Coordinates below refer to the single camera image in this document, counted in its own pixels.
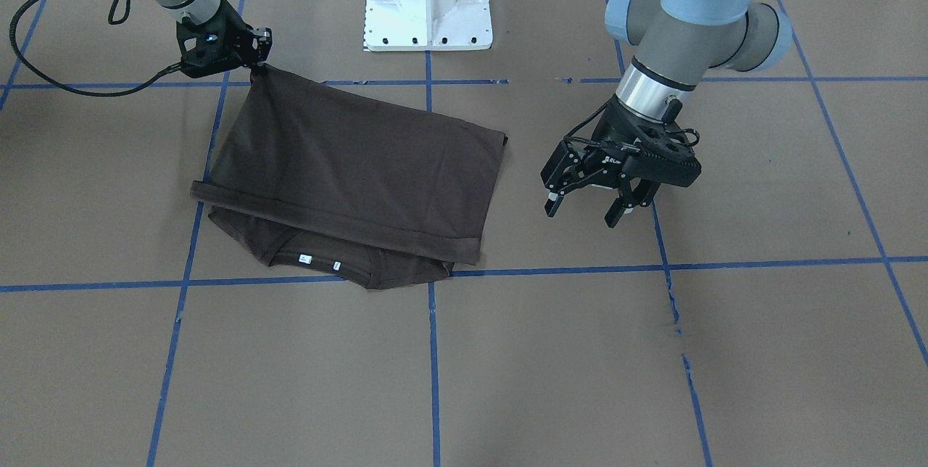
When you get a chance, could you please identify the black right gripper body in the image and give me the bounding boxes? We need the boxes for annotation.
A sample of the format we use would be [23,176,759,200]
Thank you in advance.
[176,2,254,78]

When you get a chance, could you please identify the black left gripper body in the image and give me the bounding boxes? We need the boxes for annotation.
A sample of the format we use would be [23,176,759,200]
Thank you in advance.
[561,97,702,189]

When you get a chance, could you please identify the dark brown t-shirt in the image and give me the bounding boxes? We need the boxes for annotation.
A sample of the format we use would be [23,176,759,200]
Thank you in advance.
[190,66,508,291]

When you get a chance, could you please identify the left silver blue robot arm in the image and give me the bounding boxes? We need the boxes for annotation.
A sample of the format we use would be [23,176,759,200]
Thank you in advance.
[540,0,792,227]

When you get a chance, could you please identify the crossing blue tape strip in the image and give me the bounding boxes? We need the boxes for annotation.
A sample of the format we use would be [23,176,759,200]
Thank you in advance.
[1,255,927,293]

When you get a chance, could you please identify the long blue tape strip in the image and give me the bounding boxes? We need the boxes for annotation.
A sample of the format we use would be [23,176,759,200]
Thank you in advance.
[146,0,256,467]

